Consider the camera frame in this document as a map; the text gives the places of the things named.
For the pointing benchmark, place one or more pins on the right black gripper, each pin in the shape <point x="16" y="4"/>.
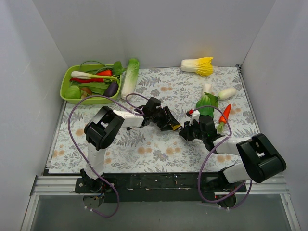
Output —
<point x="188" y="132"/>

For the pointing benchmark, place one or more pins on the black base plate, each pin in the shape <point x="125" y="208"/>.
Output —
<point x="155" y="187"/>

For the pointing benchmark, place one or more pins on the floral table mat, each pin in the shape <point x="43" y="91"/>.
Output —
<point x="148" y="149"/>

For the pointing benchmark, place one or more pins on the white green leek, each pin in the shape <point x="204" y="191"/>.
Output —
<point x="84" y="75"/>

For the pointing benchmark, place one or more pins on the yellow white cabbage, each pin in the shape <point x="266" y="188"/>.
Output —
<point x="201" y="66"/>

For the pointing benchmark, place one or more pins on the white radish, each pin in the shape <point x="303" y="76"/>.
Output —
<point x="226" y="93"/>

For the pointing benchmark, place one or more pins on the brown mushroom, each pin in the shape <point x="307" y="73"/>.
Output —
<point x="85" y="92"/>

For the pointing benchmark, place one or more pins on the small orange pepper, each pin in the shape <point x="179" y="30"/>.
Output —
<point x="105" y="73"/>

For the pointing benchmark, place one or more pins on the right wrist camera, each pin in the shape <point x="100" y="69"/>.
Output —
<point x="194" y="116"/>

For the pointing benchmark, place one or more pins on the aluminium frame rail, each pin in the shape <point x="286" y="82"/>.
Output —
<point x="65" y="185"/>

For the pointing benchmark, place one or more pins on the round green cabbage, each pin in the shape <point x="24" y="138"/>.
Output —
<point x="73" y="92"/>

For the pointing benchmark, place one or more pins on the yellow padlock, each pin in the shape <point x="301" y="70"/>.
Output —
<point x="175" y="127"/>

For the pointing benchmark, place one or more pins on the red chili pepper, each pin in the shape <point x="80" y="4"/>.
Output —
<point x="88" y="80"/>

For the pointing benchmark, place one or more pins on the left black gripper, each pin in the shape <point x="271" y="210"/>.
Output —
<point x="166" y="118"/>

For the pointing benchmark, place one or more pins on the green leafy vegetable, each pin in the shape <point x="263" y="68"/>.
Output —
<point x="95" y="87"/>

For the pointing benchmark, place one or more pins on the green bok choy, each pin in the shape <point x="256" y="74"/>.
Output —
<point x="203" y="104"/>

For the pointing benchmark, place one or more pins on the green plastic tray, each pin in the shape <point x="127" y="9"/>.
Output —
<point x="95" y="99"/>

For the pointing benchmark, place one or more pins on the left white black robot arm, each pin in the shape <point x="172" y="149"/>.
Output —
<point x="103" y="128"/>

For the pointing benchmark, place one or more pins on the green long beans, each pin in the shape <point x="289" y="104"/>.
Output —
<point x="91" y="63"/>

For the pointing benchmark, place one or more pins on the purple eggplant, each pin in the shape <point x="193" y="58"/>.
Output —
<point x="111" y="89"/>

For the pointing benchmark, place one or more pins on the green spinach leaf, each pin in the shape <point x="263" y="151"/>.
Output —
<point x="118" y="69"/>

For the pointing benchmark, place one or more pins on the green napa cabbage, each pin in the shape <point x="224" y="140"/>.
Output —
<point x="131" y="77"/>

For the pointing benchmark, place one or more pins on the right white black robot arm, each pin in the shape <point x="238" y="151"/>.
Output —
<point x="260" y="159"/>

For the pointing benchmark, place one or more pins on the orange carrot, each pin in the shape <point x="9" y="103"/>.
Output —
<point x="223" y="119"/>

